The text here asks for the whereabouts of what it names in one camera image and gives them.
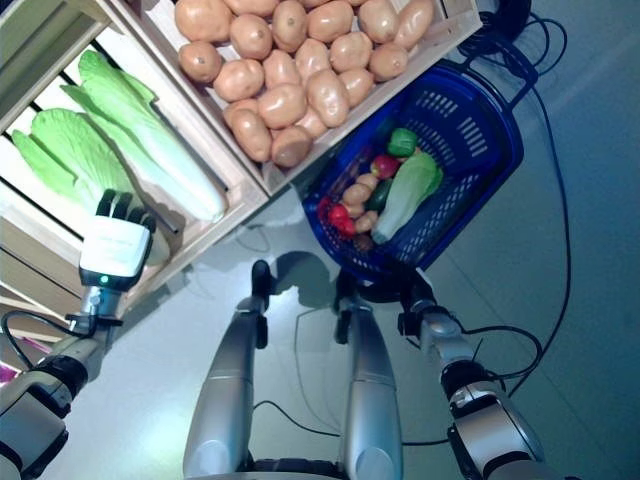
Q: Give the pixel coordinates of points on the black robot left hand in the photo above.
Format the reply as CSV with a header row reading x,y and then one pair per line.
x,y
115,245

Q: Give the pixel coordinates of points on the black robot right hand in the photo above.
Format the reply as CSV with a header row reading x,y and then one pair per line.
x,y
422,292

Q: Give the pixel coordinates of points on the napa cabbage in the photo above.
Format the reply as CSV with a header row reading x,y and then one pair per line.
x,y
150,130
405,200
65,150

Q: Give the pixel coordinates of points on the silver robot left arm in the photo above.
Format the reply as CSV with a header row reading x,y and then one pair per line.
x,y
30,400

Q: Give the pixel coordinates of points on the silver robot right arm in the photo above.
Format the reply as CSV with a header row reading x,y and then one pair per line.
x,y
500,430

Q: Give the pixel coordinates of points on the blue plastic shopping basket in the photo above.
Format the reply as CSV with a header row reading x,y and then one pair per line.
x,y
465,150

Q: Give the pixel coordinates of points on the wooden slatted cabbage crate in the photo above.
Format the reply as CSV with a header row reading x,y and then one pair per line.
x,y
200,252

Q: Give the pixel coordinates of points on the small tan potato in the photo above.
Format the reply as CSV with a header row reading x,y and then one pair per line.
x,y
366,221
356,194
368,181

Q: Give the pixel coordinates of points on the red tomato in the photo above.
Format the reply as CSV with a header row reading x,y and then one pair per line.
x,y
346,228
339,213

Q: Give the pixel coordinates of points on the dark green cucumber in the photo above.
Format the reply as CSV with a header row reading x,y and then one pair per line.
x,y
378,195

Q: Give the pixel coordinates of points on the red apple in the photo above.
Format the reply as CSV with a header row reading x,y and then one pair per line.
x,y
385,166

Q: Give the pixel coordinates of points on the green bell pepper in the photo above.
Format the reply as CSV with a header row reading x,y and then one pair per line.
x,y
402,141

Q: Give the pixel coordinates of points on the silver robot left leg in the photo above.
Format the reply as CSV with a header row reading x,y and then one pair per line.
x,y
225,400

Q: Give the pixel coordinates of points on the dark robot waist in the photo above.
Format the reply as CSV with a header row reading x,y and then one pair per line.
x,y
295,470

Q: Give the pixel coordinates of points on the wooden potato crate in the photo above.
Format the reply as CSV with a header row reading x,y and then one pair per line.
x,y
440,42

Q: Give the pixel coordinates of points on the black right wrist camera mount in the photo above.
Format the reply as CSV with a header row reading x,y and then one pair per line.
x,y
407,325

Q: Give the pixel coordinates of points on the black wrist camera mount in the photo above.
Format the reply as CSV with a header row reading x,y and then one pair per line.
x,y
407,325
95,322

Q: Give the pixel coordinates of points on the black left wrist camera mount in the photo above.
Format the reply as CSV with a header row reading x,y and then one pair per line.
x,y
95,322

